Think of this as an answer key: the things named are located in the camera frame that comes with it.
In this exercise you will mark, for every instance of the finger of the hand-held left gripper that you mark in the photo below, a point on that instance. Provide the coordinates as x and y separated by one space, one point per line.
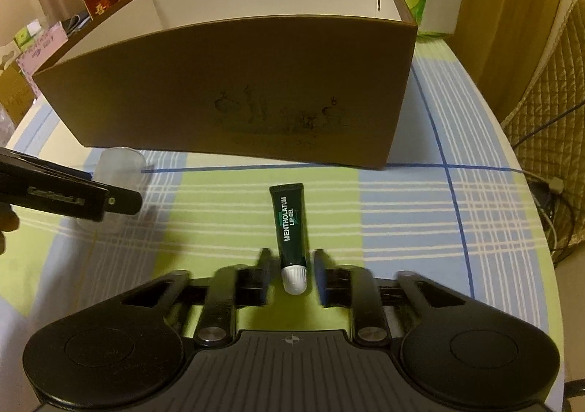
68 195
36 164

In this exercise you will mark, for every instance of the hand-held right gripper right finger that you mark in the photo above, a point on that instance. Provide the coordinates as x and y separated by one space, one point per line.
322 272

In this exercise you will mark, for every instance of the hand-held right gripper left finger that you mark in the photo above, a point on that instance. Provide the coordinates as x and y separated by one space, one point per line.
264 270

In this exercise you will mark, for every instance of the dark green lip gel tube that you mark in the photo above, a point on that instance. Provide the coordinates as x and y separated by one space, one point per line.
289 229

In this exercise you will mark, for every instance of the clear plastic cup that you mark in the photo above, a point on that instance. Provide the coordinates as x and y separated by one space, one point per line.
121 165

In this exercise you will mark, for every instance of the brown cardboard box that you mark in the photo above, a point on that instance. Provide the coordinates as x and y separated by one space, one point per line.
205 96

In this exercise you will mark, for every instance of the plaid cloth covered desktop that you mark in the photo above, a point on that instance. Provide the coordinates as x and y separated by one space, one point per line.
411 211

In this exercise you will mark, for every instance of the person's left hand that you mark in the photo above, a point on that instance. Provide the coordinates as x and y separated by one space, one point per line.
9 219

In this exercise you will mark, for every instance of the brown carton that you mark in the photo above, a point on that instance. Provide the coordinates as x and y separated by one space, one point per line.
13 92

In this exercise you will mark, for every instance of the pink box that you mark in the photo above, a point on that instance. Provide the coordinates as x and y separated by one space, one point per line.
43 51

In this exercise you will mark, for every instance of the small green and white box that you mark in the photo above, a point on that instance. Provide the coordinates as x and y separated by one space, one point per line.
26 35

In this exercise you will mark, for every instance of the dark flat object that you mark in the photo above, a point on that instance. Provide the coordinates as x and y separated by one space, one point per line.
78 22

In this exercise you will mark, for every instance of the wooden cabinet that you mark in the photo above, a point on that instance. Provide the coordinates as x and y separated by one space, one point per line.
512 5

